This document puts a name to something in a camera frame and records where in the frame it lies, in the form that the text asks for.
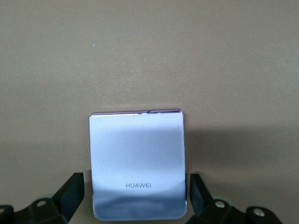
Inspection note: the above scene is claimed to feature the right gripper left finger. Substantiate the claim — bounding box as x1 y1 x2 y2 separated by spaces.
0 172 85 224

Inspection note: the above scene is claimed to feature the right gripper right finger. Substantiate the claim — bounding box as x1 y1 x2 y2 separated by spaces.
186 173 281 224

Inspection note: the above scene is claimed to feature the lilac Huawei phone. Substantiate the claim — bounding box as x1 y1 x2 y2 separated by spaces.
88 107 188 222

